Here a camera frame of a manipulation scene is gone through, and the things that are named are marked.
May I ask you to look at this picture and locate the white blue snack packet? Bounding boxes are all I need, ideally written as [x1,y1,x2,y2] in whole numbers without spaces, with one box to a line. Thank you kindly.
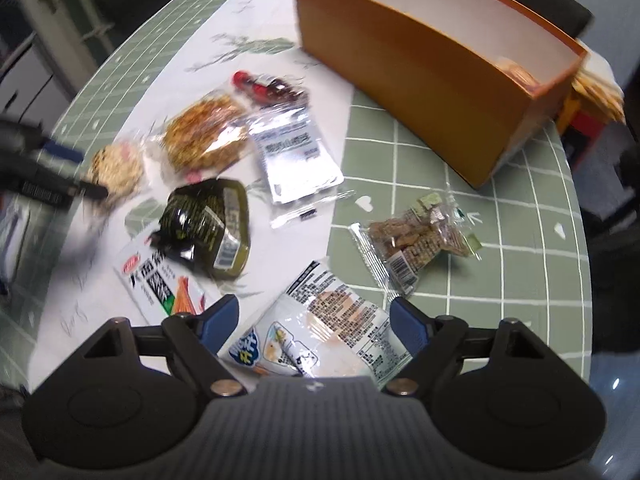
[219,259,417,380]

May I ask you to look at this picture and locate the large round cracker packet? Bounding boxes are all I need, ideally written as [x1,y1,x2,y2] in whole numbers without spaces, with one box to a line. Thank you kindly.
[161,91,253,173]

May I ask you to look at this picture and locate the orange cardboard box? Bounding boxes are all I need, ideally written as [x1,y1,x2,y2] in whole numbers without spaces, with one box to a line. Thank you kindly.
[292,0,591,190]

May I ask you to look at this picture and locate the red candy packet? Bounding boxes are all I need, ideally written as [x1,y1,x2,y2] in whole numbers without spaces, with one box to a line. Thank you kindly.
[232,70,308,107]

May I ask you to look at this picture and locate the dark green snack packet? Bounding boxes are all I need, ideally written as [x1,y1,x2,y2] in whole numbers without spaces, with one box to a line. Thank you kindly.
[159,177,252,282]

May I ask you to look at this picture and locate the white noodle snack packet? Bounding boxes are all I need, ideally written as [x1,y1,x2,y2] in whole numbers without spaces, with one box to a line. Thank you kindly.
[114,234,222,327]

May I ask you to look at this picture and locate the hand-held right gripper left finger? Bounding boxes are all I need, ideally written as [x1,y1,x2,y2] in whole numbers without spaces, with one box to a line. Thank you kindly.
[82,294,247,400]

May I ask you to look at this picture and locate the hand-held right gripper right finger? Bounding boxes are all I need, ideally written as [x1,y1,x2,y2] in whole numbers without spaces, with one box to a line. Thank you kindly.
[381,296,546,398]

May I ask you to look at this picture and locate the small round rice cake packet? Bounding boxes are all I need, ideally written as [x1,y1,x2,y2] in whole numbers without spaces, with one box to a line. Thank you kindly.
[89,141,147,203]

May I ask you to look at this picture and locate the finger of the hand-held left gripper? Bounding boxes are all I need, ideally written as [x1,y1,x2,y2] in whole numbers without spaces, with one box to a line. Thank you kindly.
[0,119,84,164]
[0,152,109,211]

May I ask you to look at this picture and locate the silver white snack packet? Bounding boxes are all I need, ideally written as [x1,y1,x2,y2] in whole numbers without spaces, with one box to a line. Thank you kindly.
[248,109,346,207]

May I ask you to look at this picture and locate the clear packet of brown cubes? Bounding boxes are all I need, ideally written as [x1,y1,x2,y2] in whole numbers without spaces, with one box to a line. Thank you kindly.
[348,191,484,297]

